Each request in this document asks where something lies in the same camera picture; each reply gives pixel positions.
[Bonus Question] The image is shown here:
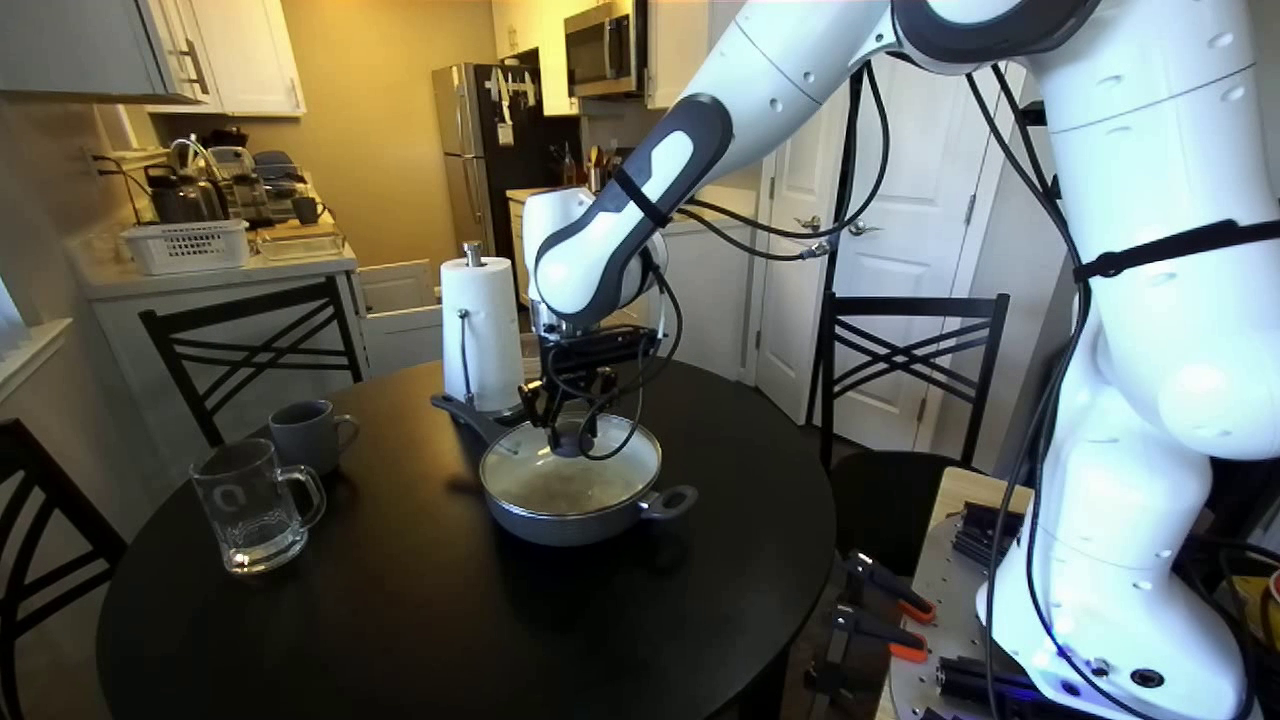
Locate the metal paper towel holder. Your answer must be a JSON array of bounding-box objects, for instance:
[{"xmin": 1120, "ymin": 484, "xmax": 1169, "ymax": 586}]
[{"xmin": 433, "ymin": 237, "xmax": 531, "ymax": 419}]

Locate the steel microwave oven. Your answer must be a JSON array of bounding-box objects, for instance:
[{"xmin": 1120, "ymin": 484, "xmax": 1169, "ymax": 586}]
[{"xmin": 561, "ymin": 0, "xmax": 653, "ymax": 100}]

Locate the black block on platform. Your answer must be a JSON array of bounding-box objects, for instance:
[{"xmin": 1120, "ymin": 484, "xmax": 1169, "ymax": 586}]
[{"xmin": 943, "ymin": 498, "xmax": 1023, "ymax": 572}]

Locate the white panel door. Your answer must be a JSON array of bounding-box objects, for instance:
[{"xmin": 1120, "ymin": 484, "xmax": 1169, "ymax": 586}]
[{"xmin": 749, "ymin": 55, "xmax": 1048, "ymax": 460}]

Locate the robot mounting platform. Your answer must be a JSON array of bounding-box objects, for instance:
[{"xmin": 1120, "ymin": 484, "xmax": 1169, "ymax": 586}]
[{"xmin": 871, "ymin": 460, "xmax": 1280, "ymax": 720}]

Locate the white upper kitchen cabinet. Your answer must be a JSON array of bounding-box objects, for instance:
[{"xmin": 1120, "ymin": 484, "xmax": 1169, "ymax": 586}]
[{"xmin": 0, "ymin": 0, "xmax": 307, "ymax": 119}]

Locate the grey ceramic mug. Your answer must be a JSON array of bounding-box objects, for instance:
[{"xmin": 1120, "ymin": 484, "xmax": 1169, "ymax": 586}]
[{"xmin": 263, "ymin": 392, "xmax": 366, "ymax": 484}]

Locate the clear glass mug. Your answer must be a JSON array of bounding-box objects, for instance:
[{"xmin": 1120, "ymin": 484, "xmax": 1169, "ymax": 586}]
[{"xmin": 186, "ymin": 431, "xmax": 334, "ymax": 581}]

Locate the white kitchen counter cabinet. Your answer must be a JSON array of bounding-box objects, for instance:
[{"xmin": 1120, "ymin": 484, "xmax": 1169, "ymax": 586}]
[{"xmin": 63, "ymin": 237, "xmax": 449, "ymax": 472}]

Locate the plastic counter bin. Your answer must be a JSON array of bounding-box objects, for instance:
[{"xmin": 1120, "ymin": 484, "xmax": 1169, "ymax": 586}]
[{"xmin": 116, "ymin": 212, "xmax": 257, "ymax": 279}]

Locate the black chair by window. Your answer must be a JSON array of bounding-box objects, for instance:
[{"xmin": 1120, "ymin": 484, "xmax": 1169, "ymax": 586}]
[{"xmin": 0, "ymin": 417, "xmax": 137, "ymax": 720}]

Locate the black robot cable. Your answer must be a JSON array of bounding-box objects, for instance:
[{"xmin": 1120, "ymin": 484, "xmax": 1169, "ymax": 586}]
[{"xmin": 671, "ymin": 55, "xmax": 1113, "ymax": 700}]

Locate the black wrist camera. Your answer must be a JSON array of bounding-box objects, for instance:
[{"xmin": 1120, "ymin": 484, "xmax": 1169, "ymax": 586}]
[{"xmin": 563, "ymin": 323, "xmax": 666, "ymax": 371}]

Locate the black refrigerator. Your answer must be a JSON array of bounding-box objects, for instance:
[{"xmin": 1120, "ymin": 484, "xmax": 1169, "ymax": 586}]
[{"xmin": 430, "ymin": 49, "xmax": 583, "ymax": 262}]

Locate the white paper towel roll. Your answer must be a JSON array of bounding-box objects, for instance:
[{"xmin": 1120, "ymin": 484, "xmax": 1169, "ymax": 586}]
[{"xmin": 438, "ymin": 252, "xmax": 530, "ymax": 417}]

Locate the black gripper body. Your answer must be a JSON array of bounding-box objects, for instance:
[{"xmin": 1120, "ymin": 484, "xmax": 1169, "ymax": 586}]
[{"xmin": 540, "ymin": 350, "xmax": 633, "ymax": 426}]

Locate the clear glass pan lid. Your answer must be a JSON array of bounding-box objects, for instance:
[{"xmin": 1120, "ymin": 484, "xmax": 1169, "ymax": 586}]
[{"xmin": 476, "ymin": 409, "xmax": 667, "ymax": 526}]

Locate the black chair by door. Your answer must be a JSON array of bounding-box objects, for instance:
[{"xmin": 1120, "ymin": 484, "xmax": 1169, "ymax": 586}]
[{"xmin": 803, "ymin": 289, "xmax": 1018, "ymax": 581}]

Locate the grey pan with handles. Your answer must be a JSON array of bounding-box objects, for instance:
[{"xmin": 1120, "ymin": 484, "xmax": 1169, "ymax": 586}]
[{"xmin": 430, "ymin": 387, "xmax": 703, "ymax": 554}]

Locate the black chair by counter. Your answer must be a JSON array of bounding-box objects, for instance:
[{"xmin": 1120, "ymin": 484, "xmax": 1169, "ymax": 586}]
[{"xmin": 137, "ymin": 274, "xmax": 372, "ymax": 451}]

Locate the orange handled black clamp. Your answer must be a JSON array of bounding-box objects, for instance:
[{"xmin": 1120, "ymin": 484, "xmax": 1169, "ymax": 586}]
[
  {"xmin": 830, "ymin": 546, "xmax": 939, "ymax": 634},
  {"xmin": 807, "ymin": 606, "xmax": 936, "ymax": 712}
]

